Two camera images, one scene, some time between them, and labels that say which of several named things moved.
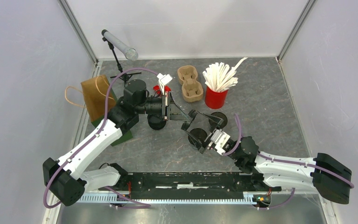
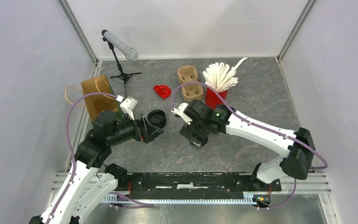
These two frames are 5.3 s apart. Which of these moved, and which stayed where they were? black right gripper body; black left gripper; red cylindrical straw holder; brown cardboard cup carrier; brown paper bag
Moved: black left gripper; black right gripper body
Stayed: red cylindrical straw holder; brown cardboard cup carrier; brown paper bag
